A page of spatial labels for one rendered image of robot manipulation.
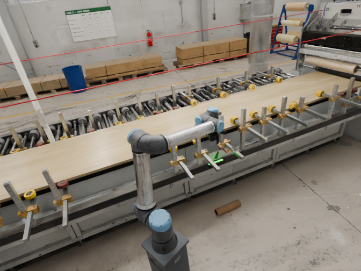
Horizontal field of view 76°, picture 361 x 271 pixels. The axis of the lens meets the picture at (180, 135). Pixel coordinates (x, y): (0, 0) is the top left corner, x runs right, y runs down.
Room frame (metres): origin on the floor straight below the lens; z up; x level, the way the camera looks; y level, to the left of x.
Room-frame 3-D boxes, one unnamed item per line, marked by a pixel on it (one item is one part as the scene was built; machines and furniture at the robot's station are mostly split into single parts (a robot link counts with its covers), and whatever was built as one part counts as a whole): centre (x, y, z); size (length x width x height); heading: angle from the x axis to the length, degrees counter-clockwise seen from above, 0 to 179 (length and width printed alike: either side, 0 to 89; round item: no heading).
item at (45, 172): (1.39, 1.02, 0.91); 0.04 x 0.04 x 0.48; 20
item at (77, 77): (6.91, 2.88, 0.36); 0.59 x 0.57 x 0.73; 13
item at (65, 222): (1.33, 0.95, 0.82); 0.44 x 0.03 x 0.04; 20
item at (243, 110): (1.98, -0.63, 0.93); 0.04 x 0.04 x 0.48; 20
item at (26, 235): (1.24, 1.19, 0.83); 0.44 x 0.03 x 0.04; 20
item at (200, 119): (1.60, -0.20, 1.29); 0.12 x 0.12 x 0.09; 38
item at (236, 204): (1.81, -0.44, 0.04); 0.30 x 0.08 x 0.08; 110
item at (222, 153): (1.86, -0.37, 0.75); 0.26 x 0.01 x 0.10; 110
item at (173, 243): (1.07, 0.20, 0.65); 0.19 x 0.19 x 0.10
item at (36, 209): (1.31, 1.23, 0.83); 0.14 x 0.06 x 0.05; 110
